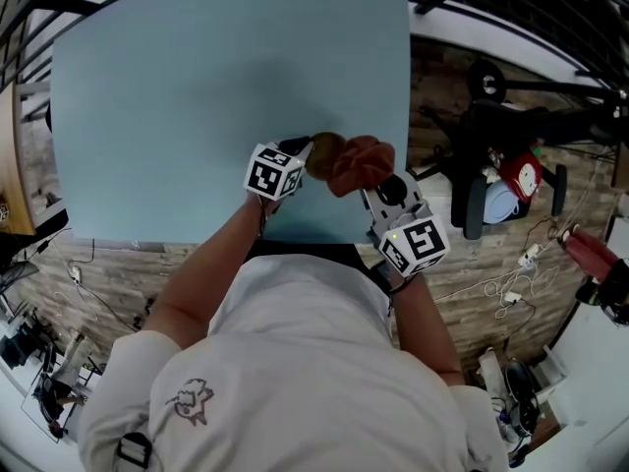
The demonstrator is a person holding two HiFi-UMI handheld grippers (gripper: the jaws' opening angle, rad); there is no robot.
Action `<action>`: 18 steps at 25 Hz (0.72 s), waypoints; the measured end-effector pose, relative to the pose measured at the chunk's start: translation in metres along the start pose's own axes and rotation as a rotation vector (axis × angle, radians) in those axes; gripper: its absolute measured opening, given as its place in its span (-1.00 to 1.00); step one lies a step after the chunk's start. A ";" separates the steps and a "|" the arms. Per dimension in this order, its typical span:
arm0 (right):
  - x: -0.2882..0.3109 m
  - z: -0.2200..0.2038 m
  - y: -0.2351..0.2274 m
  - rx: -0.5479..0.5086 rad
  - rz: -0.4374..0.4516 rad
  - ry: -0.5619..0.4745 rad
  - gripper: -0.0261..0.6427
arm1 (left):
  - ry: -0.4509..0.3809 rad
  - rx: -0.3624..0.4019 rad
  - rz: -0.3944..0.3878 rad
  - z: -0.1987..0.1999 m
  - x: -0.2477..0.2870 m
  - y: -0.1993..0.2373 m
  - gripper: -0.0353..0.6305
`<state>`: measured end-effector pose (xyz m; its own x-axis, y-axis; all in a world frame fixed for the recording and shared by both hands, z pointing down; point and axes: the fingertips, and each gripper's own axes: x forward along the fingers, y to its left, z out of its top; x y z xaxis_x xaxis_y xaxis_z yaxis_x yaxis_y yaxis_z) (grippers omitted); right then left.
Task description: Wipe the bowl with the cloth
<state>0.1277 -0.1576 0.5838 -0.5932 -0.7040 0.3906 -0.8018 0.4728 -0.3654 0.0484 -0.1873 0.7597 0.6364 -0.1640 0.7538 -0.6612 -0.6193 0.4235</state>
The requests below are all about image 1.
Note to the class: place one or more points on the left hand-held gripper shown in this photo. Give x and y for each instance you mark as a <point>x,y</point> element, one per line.
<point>271,171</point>

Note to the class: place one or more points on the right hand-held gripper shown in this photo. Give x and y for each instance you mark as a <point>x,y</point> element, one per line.
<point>410,224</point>

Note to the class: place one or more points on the rust brown cloth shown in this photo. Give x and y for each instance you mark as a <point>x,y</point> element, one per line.
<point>361,164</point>

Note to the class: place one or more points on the person's right forearm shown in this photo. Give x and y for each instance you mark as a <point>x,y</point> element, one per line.
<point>426,325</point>

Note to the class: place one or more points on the person's left forearm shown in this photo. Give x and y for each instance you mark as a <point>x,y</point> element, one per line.
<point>206,273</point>

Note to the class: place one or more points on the light blue round cushion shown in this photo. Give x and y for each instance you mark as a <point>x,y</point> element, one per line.
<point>502,203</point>

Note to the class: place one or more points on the black office chair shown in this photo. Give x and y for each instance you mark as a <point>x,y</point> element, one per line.
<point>511,165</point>

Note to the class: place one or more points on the red and white bag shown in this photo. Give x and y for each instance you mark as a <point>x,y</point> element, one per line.
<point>521,174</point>

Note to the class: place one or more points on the white power strip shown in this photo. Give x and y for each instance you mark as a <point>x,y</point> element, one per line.
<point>530,256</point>

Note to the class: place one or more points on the white power adapter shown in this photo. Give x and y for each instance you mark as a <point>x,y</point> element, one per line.
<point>511,297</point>

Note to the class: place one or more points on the red folded umbrella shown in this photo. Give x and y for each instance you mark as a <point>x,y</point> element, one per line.
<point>589,253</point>

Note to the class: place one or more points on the person's white shirt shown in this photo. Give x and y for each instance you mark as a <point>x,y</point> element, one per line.
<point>290,367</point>

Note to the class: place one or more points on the black shoe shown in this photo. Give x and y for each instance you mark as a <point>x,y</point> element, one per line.
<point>520,391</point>

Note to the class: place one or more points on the black metal railing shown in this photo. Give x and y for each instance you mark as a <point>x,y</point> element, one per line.
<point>516,13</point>

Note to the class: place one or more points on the wooden desk edge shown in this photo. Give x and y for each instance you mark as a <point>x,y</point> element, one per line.
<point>17,165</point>

